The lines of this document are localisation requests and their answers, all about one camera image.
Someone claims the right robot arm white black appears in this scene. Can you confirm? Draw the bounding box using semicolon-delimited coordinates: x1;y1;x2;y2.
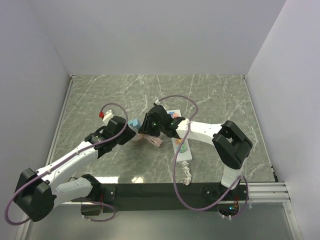
138;104;253;200

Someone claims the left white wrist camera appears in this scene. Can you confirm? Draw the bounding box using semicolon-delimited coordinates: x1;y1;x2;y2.
99;109;115;126

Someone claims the blue charger plug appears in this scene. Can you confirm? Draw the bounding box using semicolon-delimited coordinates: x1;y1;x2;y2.
133;118;142;131

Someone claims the pink coiled socket cord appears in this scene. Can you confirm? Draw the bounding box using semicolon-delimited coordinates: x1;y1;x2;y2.
142;134;163;148

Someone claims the white power strip cord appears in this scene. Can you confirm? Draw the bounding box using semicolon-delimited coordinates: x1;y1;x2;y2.
178;161;192;186

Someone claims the round pink power socket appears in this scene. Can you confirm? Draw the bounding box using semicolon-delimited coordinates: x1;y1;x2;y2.
131;133;146;142

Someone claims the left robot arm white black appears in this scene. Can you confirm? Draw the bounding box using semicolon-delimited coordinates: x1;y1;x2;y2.
13;116;137;222

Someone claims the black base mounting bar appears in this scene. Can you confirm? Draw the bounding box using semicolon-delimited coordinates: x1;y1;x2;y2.
98;181;226;215

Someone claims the white multicolour power strip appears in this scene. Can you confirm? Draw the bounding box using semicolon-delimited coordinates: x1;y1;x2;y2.
167;109;193;163

